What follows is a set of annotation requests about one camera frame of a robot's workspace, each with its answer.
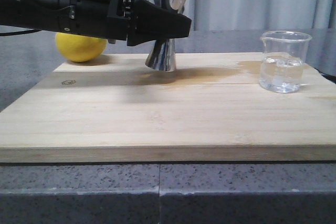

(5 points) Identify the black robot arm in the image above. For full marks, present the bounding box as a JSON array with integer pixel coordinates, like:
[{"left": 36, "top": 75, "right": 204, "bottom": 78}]
[{"left": 1, "top": 0, "right": 191, "bottom": 46}]

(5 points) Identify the steel double jigger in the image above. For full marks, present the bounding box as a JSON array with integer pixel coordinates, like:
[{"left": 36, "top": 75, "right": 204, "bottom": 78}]
[{"left": 145, "top": 0, "right": 186, "bottom": 72}]

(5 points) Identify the wooden cutting board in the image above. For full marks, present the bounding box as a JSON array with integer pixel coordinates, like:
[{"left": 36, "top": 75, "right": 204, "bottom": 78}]
[{"left": 1, "top": 52, "right": 335, "bottom": 163}]

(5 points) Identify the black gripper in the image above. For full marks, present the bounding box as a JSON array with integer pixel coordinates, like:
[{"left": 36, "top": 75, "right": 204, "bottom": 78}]
[{"left": 60, "top": 0, "right": 192, "bottom": 46}]

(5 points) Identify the black cable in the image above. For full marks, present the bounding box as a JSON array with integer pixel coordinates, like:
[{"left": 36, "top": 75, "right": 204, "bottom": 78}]
[{"left": 0, "top": 28, "right": 43, "bottom": 37}]

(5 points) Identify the glass beaker with liquid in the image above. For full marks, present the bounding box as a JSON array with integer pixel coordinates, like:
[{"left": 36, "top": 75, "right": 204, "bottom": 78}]
[{"left": 259, "top": 30, "right": 312, "bottom": 93}]

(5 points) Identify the yellow lemon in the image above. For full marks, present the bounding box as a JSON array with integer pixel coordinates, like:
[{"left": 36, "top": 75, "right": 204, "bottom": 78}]
[{"left": 55, "top": 33, "right": 107, "bottom": 62}]

